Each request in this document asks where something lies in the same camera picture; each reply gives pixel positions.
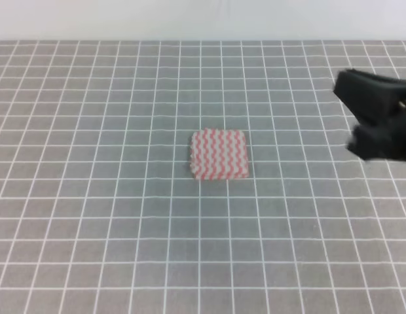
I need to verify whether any pink white wavy striped towel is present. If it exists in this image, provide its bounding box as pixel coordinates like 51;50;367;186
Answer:
190;128;249;181

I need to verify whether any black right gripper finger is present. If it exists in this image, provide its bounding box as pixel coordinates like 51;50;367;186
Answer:
346;124;406;161
333;69;406;123

